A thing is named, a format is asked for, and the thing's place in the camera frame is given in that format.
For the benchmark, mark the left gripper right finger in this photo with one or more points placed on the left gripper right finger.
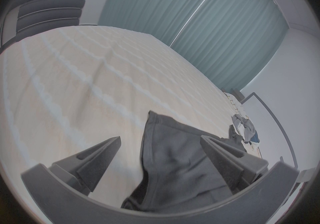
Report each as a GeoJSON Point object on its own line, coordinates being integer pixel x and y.
{"type": "Point", "coordinates": [230, 165]}

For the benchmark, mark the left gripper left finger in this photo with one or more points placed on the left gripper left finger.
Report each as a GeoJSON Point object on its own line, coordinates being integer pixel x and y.
{"type": "Point", "coordinates": [92, 165]}

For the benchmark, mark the black T-shirt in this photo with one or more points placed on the black T-shirt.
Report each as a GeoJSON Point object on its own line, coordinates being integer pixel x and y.
{"type": "Point", "coordinates": [175, 158]}

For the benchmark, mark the pile of clothes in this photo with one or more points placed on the pile of clothes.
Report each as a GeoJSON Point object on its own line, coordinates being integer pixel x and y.
{"type": "Point", "coordinates": [247, 127]}

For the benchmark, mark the bed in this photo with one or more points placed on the bed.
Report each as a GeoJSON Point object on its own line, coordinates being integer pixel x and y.
{"type": "Point", "coordinates": [87, 80]}

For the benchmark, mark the white printed pillow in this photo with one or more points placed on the white printed pillow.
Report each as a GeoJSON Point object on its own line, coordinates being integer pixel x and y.
{"type": "Point", "coordinates": [236, 105]}

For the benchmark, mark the grey bedside table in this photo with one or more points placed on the grey bedside table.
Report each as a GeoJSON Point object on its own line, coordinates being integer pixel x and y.
{"type": "Point", "coordinates": [237, 94]}

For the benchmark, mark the blue-green curtain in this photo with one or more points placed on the blue-green curtain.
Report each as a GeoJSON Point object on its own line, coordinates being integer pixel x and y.
{"type": "Point", "coordinates": [150, 0]}
{"type": "Point", "coordinates": [232, 37]}

